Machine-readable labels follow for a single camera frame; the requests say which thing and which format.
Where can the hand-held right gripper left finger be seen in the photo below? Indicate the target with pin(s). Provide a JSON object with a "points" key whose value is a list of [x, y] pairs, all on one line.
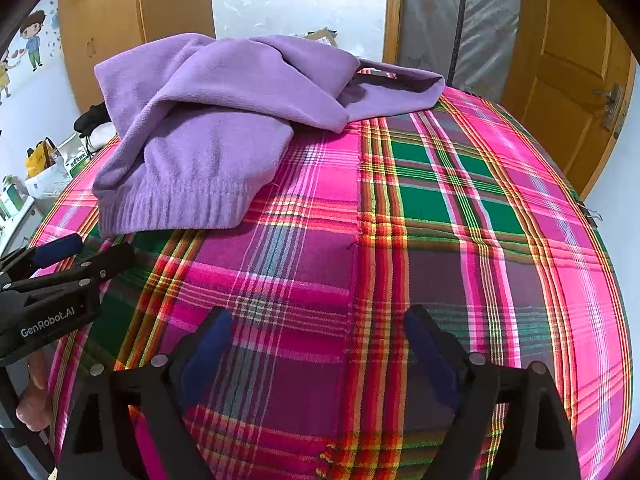
{"points": [[205, 355]]}

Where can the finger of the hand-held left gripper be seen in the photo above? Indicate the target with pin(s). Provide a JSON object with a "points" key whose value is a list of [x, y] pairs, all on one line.
{"points": [[107, 260], [55, 251]]}

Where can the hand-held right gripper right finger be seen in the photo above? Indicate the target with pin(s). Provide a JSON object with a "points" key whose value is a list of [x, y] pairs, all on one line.
{"points": [[431, 355]]}

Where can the purple sweater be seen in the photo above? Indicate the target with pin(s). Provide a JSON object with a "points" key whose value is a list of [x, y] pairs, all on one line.
{"points": [[210, 125]]}

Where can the person's left hand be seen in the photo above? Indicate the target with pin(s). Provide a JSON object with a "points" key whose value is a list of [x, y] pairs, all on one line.
{"points": [[35, 400]]}

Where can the stack of green boxes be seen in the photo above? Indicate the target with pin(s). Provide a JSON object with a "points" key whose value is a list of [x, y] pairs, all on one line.
{"points": [[11, 200]]}

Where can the white box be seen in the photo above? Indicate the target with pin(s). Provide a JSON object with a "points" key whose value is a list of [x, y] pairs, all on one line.
{"points": [[50, 177]]}

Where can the yellow bag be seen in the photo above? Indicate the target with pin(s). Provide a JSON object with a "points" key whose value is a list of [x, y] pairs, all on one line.
{"points": [[41, 157]]}

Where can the pink green plaid bed sheet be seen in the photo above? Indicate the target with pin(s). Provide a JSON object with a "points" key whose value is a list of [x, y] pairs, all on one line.
{"points": [[400, 240]]}

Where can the black cloth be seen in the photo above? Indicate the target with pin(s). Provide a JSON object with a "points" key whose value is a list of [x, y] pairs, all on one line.
{"points": [[92, 116]]}

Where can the binder clip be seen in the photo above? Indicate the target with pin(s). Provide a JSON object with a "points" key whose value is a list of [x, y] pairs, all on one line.
{"points": [[592, 212]]}

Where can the wooden wardrobe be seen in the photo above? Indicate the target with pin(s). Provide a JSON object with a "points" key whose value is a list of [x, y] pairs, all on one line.
{"points": [[130, 10]]}

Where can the small cardboard box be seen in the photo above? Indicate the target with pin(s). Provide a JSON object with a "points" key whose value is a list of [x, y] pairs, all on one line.
{"points": [[322, 36]]}

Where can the wooden door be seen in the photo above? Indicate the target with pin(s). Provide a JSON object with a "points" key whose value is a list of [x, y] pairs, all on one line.
{"points": [[570, 50]]}

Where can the clear plastic door curtain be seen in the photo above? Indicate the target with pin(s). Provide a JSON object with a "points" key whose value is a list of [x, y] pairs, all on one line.
{"points": [[450, 20]]}

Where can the cartoon wall sticker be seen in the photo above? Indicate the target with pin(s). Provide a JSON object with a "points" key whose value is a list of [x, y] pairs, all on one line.
{"points": [[31, 40]]}

